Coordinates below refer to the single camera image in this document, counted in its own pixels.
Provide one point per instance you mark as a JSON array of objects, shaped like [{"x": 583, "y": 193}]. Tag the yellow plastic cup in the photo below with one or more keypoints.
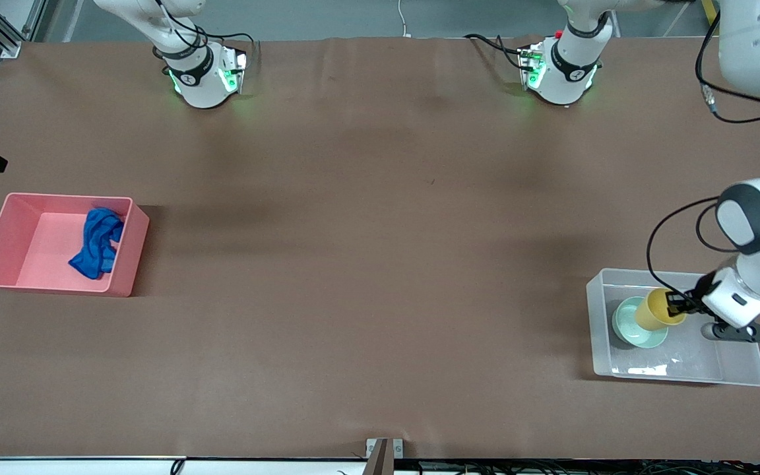
[{"x": 650, "y": 313}]

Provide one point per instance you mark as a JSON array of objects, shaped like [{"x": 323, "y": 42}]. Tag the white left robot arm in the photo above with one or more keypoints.
[{"x": 759, "y": 39}]

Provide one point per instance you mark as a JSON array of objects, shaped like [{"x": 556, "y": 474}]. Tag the clear plastic box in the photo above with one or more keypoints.
[{"x": 683, "y": 359}]

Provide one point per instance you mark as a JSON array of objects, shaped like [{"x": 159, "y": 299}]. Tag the pink plastic box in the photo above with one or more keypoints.
[{"x": 30, "y": 247}]

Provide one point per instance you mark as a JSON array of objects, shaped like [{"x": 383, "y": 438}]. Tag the blue cloth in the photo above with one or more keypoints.
[{"x": 96, "y": 247}]

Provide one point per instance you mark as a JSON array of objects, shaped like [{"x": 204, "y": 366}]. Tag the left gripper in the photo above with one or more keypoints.
[{"x": 694, "y": 300}]

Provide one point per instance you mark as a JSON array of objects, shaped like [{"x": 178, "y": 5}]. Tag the mint green bowl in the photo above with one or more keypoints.
[{"x": 627, "y": 326}]

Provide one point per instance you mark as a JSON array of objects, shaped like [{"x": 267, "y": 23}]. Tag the metal table bracket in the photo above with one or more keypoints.
[{"x": 383, "y": 455}]

